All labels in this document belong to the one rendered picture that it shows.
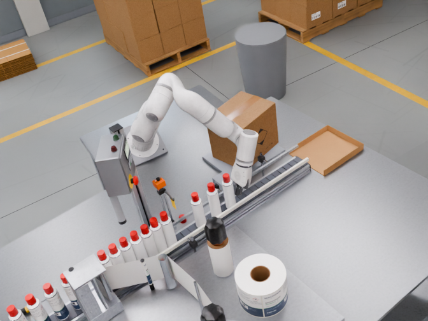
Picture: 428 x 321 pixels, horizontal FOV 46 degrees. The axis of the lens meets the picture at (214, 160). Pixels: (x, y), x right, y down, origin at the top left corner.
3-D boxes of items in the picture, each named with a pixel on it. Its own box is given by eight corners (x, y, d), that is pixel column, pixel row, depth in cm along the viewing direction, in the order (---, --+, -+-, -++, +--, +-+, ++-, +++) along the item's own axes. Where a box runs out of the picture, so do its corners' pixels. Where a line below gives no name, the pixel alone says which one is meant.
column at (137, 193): (151, 243, 243) (113, 132, 201) (146, 239, 246) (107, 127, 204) (158, 239, 245) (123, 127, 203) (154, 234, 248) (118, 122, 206)
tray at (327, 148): (324, 176, 262) (324, 170, 259) (289, 154, 279) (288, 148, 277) (363, 149, 274) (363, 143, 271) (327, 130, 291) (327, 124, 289)
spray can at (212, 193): (215, 221, 242) (209, 190, 229) (209, 215, 245) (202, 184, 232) (224, 215, 244) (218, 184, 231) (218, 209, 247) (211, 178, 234)
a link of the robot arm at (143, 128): (159, 121, 269) (146, 148, 264) (139, 111, 267) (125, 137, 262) (181, 90, 222) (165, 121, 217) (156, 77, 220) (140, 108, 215)
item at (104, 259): (111, 290, 219) (97, 259, 206) (106, 282, 223) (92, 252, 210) (121, 283, 221) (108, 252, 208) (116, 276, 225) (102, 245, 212)
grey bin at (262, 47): (260, 112, 461) (253, 51, 422) (233, 92, 494) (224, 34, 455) (300, 93, 475) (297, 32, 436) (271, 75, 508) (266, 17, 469)
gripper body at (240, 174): (231, 158, 240) (227, 178, 245) (244, 167, 233) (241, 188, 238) (243, 155, 244) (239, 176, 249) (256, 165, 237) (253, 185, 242)
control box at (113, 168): (108, 197, 204) (94, 161, 192) (113, 170, 217) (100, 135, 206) (132, 193, 204) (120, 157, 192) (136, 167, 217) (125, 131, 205)
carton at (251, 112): (245, 172, 270) (239, 131, 253) (212, 156, 284) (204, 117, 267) (279, 142, 286) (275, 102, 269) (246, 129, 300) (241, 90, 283)
